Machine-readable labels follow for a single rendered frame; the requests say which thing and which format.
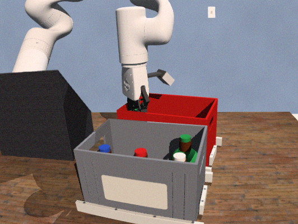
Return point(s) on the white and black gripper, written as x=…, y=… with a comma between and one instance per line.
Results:
x=135, y=85

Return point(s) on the red crate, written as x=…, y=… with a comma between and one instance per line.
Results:
x=179, y=109

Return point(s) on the grey plastic crate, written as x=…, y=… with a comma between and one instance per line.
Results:
x=160, y=187

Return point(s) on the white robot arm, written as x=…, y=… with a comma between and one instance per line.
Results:
x=134, y=30

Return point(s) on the red bottle with pink label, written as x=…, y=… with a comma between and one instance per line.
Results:
x=141, y=152

